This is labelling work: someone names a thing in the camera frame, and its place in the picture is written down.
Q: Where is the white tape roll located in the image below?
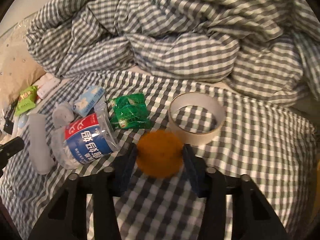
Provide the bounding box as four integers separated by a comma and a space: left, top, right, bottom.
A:
168, 92, 226, 146

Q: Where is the beige pillow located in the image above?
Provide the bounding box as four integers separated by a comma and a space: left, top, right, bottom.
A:
0, 36, 46, 109

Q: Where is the green tissue packet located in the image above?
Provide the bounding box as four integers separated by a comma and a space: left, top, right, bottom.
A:
15, 86, 37, 116

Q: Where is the grey checked duvet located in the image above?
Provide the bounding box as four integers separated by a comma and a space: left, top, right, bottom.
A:
26, 0, 319, 106

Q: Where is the green snack wrapper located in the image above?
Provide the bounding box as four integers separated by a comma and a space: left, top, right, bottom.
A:
109, 93, 151, 129

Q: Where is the grey checked bed sheet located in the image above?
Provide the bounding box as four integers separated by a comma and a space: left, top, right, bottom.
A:
1, 70, 317, 239

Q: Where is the white rectangular case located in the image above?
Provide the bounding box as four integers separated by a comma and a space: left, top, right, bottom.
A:
37, 73, 61, 99

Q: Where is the blue floral tissue pack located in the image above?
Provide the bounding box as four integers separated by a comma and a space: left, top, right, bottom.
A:
73, 86, 105, 117

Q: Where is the orange fruit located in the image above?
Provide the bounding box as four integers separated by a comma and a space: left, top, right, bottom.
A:
136, 129, 183, 179

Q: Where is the clear plastic water bottle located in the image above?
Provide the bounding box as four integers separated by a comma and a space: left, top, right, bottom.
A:
50, 104, 120, 170

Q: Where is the light blue earbud case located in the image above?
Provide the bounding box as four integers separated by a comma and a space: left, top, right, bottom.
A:
18, 114, 28, 132

